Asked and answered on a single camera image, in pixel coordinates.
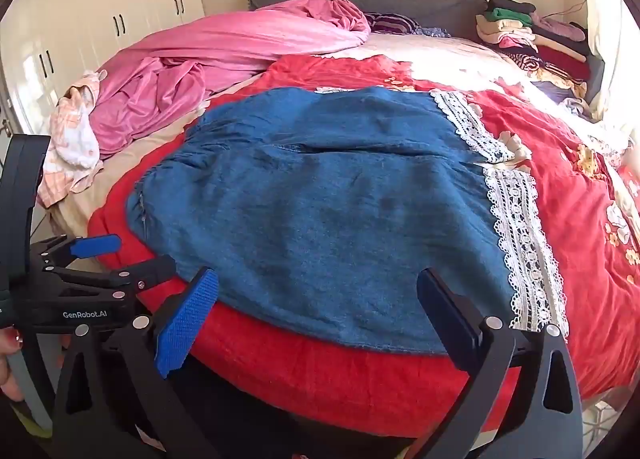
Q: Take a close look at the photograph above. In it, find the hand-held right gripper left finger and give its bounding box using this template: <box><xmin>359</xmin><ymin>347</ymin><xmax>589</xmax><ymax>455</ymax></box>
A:
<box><xmin>50</xmin><ymin>266</ymin><xmax>221</xmax><ymax>459</ymax></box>

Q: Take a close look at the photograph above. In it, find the pink duvet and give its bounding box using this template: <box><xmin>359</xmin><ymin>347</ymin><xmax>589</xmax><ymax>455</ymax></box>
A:
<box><xmin>92</xmin><ymin>0</ymin><xmax>372</xmax><ymax>156</ymax></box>

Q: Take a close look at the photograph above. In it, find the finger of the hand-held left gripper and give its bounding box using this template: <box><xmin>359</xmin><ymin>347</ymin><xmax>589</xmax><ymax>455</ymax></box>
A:
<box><xmin>49</xmin><ymin>254</ymin><xmax>178</xmax><ymax>299</ymax></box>
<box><xmin>31</xmin><ymin>234</ymin><xmax>123</xmax><ymax>268</ymax></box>

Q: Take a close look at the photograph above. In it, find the blue denim pants lace trim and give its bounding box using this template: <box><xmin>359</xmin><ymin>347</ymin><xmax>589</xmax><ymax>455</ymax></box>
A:
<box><xmin>126</xmin><ymin>86</ymin><xmax>571</xmax><ymax>356</ymax></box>

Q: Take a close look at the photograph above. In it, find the pink checked cloth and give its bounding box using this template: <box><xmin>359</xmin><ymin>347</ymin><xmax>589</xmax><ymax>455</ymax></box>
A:
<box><xmin>39</xmin><ymin>70</ymin><xmax>106</xmax><ymax>207</ymax></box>

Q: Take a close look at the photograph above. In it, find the purple striped pillow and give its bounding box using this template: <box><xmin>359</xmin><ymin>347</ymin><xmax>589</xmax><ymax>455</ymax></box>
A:
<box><xmin>364</xmin><ymin>13</ymin><xmax>422</xmax><ymax>36</ymax></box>

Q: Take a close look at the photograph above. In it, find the beige bed sheet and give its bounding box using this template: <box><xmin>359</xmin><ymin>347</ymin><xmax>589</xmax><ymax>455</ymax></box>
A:
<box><xmin>50</xmin><ymin>84</ymin><xmax>261</xmax><ymax>240</ymax></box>

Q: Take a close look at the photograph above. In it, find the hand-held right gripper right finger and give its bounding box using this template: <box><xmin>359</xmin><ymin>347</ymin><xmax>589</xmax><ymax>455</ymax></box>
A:
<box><xmin>400</xmin><ymin>267</ymin><xmax>585</xmax><ymax>459</ymax></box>

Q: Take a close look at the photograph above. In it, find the red floral blanket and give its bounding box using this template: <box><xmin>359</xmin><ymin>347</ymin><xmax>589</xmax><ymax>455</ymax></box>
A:
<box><xmin>87</xmin><ymin>34</ymin><xmax>640</xmax><ymax>440</ymax></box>

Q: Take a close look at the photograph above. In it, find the pile of folded clothes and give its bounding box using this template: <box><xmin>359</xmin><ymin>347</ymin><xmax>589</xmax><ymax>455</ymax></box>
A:
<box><xmin>475</xmin><ymin>0</ymin><xmax>603</xmax><ymax>112</ymax></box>

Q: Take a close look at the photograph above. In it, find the person's left hand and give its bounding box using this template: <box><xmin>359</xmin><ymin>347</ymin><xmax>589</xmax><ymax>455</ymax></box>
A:
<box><xmin>0</xmin><ymin>328</ymin><xmax>26</xmax><ymax>404</ymax></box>

